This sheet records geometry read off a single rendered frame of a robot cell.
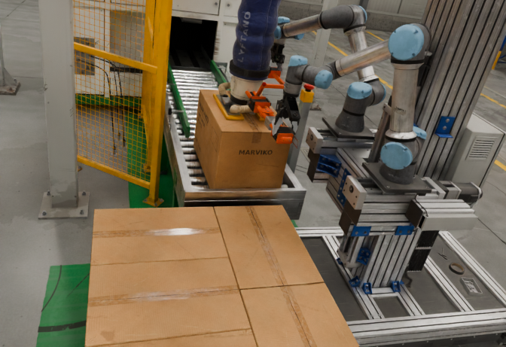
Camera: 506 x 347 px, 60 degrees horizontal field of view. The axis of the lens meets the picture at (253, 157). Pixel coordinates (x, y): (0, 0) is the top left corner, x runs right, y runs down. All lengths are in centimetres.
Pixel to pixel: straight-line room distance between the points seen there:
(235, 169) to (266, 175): 19
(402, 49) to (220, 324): 121
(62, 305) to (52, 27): 149
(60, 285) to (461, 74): 228
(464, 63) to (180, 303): 153
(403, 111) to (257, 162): 95
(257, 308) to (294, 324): 16
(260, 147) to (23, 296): 147
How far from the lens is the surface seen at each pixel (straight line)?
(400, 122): 173
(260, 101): 228
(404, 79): 169
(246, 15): 232
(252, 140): 230
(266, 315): 184
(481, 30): 208
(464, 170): 232
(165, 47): 278
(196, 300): 185
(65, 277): 274
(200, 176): 265
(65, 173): 308
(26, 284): 274
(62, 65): 277
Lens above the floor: 189
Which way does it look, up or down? 28 degrees down
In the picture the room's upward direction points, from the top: 10 degrees clockwise
